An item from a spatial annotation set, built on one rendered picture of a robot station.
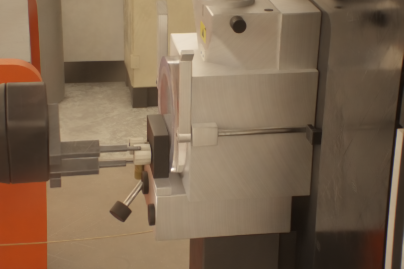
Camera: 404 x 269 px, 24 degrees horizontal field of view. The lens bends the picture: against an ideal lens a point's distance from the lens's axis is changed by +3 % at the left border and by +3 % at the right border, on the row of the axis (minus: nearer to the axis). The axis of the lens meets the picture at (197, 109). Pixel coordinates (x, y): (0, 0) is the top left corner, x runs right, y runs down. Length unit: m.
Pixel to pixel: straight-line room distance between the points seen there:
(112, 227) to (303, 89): 0.95
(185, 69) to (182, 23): 3.25
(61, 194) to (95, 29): 2.59
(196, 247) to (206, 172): 0.10
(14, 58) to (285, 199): 0.44
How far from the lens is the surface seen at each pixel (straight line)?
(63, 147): 0.67
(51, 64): 3.97
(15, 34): 1.14
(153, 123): 0.69
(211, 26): 0.63
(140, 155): 0.68
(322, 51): 0.64
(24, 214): 1.09
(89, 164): 0.69
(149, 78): 3.92
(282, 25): 0.64
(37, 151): 0.68
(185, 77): 0.62
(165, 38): 0.73
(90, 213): 1.61
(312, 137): 0.64
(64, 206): 1.63
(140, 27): 3.85
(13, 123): 0.66
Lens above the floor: 1.46
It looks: 22 degrees down
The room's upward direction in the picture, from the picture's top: 2 degrees clockwise
